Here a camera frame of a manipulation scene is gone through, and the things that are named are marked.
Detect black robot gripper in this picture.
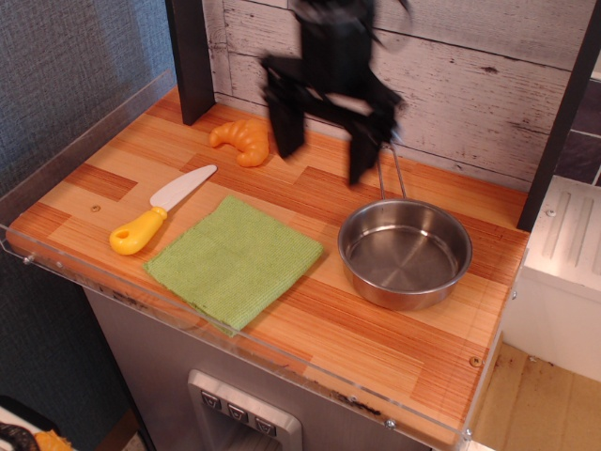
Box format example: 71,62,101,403
261,1,402,185

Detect silver steel pot with handle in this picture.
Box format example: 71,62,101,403
337,151,473,311

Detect green cloth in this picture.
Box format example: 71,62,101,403
144,196,323,337

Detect orange toy croissant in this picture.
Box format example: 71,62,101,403
208,119,270,167

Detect white toy cabinet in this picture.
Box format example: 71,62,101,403
501,177,600,381

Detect silver toy fridge dispenser panel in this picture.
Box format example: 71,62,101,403
188,369,303,450

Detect orange object at corner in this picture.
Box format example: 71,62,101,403
34,430,74,451

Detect dark left shelf post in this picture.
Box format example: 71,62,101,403
165,0,215,126

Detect dark shelf post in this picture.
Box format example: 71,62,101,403
165,0,215,126
516,1,600,232

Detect yellow handled toy knife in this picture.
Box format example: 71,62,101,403
109,164,218,256

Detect dark right shelf post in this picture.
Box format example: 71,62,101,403
516,1,600,232

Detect clear acrylic guard rail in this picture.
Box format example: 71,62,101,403
1,71,528,450

